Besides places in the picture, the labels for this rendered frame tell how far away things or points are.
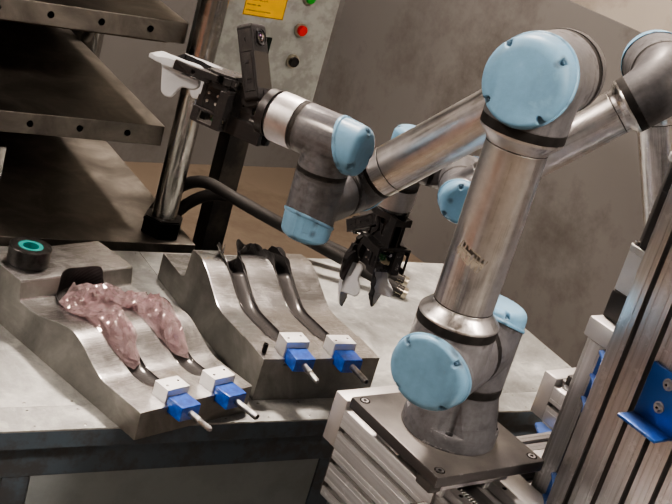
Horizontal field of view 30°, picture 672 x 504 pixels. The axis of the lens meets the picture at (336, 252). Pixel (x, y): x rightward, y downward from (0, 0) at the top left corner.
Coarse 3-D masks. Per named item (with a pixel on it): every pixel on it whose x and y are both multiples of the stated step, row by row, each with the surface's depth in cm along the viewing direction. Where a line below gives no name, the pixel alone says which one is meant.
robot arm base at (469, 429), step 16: (480, 400) 186; (496, 400) 189; (416, 416) 189; (432, 416) 187; (448, 416) 186; (464, 416) 186; (480, 416) 187; (496, 416) 190; (416, 432) 189; (432, 432) 187; (448, 432) 188; (464, 432) 186; (480, 432) 187; (496, 432) 192; (448, 448) 187; (464, 448) 187; (480, 448) 188
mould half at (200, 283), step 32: (192, 256) 259; (256, 256) 264; (288, 256) 269; (192, 288) 258; (224, 288) 252; (256, 288) 256; (320, 288) 264; (192, 320) 258; (224, 320) 246; (288, 320) 251; (320, 320) 255; (224, 352) 245; (256, 352) 234; (320, 352) 241; (256, 384) 234; (288, 384) 237; (320, 384) 241; (352, 384) 245
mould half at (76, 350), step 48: (0, 288) 234; (48, 288) 235; (48, 336) 225; (96, 336) 222; (144, 336) 228; (192, 336) 235; (96, 384) 217; (144, 384) 218; (192, 384) 223; (240, 384) 228; (144, 432) 212
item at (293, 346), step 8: (280, 336) 236; (288, 336) 235; (296, 336) 236; (304, 336) 237; (280, 344) 235; (288, 344) 234; (296, 344) 235; (304, 344) 236; (280, 352) 235; (288, 352) 233; (296, 352) 233; (304, 352) 234; (288, 360) 233; (296, 360) 231; (304, 360) 232; (312, 360) 233; (296, 368) 232; (304, 368) 231; (312, 368) 234; (312, 376) 229
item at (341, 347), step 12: (336, 336) 243; (348, 336) 244; (324, 348) 243; (336, 348) 240; (348, 348) 242; (336, 360) 239; (348, 360) 238; (360, 360) 239; (348, 372) 239; (360, 372) 236
